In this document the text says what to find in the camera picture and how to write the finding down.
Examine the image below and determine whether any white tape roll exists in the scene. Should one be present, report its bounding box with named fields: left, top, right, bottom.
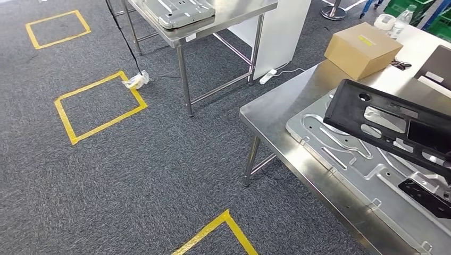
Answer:
left=373, top=14, right=396, bottom=32

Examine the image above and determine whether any stainless steel workbench table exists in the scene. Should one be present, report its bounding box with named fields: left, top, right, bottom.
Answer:
left=120, top=0, right=279, bottom=118
left=239, top=23, right=451, bottom=255

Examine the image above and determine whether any green plastic crate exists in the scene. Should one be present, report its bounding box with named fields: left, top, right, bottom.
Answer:
left=383, top=0, right=436, bottom=26
left=426, top=7, right=451, bottom=43

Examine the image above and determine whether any brown cardboard box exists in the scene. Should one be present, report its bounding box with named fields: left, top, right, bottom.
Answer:
left=324, top=22, right=404, bottom=81

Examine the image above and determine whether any stamped sheet metal panel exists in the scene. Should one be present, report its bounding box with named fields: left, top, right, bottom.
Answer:
left=285, top=88, right=451, bottom=255
left=140, top=0, right=216, bottom=30

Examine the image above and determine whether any clear plastic water bottle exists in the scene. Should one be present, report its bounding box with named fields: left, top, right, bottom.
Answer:
left=388, top=4, right=417, bottom=39

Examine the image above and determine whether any white power strip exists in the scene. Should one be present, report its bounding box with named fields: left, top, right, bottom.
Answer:
left=258, top=66, right=306, bottom=86

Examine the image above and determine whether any black plastic plate bracket part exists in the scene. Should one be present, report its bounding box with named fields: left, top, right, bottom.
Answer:
left=323, top=79, right=451, bottom=184

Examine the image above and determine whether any yellow floor tape square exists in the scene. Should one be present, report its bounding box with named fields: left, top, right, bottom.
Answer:
left=171, top=209, right=260, bottom=255

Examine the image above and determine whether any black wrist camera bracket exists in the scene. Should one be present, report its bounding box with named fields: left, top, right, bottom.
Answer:
left=398, top=178, right=451, bottom=219

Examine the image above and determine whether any thin black cable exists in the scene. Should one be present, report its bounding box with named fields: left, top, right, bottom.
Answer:
left=105, top=0, right=144, bottom=75

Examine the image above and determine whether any grey flat panel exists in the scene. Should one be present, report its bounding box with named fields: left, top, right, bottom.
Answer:
left=414, top=45, right=451, bottom=91

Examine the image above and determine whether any metal stanchion post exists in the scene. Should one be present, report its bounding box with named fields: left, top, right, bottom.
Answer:
left=320, top=0, right=348, bottom=21

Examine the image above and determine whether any crumpled plastic tape wad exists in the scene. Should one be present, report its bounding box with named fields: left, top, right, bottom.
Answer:
left=121, top=70, right=151, bottom=90

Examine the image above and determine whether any small black clip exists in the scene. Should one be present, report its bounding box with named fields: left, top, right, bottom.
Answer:
left=390, top=58, right=412, bottom=70

